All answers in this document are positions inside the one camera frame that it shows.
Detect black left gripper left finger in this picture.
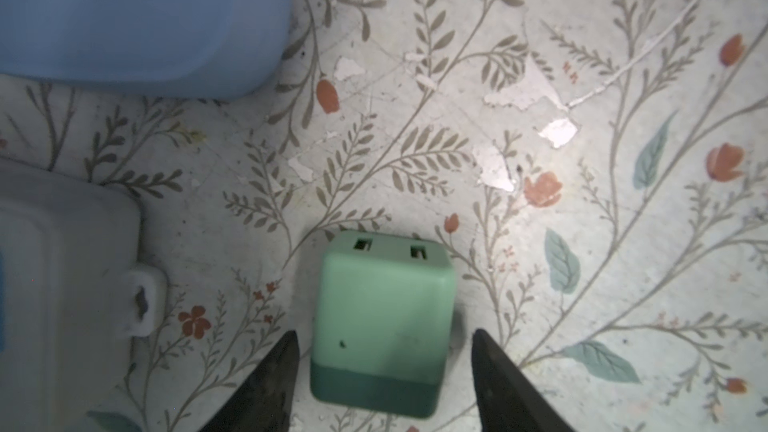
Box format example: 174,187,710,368
200,331,300,432

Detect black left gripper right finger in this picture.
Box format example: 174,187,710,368
471,329,574,432

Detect green plug adapter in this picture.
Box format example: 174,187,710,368
310,230,457,418

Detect blue square power socket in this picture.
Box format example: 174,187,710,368
1,0,292,100

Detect white multicolour power strip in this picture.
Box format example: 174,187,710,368
1,159,167,431

